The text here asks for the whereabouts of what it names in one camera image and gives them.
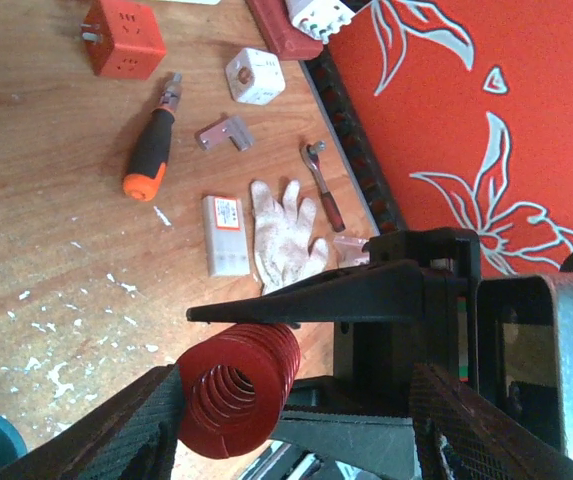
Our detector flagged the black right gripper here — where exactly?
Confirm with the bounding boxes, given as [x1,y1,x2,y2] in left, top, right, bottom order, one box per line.
[186,228,481,385]

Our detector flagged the white bench power supply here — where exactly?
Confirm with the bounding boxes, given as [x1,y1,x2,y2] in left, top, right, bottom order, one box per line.
[285,0,355,44]

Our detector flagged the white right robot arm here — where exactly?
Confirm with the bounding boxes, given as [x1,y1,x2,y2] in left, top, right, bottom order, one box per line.
[179,228,573,479]

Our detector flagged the orange cube power socket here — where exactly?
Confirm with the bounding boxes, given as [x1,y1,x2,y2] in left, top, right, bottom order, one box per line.
[80,0,167,80]

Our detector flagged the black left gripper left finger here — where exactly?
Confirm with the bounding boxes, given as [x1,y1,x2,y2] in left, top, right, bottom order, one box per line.
[0,364,184,479]

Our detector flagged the aluminium L bracket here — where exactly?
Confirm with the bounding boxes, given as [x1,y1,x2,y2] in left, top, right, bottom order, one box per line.
[196,115,255,151]

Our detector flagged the white work glove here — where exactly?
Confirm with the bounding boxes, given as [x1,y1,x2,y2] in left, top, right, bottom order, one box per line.
[250,180,329,295]

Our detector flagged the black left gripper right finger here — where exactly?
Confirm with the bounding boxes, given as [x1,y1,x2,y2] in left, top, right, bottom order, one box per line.
[409,364,573,479]

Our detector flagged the orange black screwdriver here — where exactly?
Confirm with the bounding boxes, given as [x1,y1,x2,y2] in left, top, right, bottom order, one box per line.
[122,72,182,201]

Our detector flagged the white cube power socket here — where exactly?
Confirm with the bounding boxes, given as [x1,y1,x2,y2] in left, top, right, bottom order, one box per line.
[225,47,286,106]

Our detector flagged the translucent box with warning label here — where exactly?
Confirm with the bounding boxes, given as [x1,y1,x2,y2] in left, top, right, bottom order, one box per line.
[202,195,250,277]

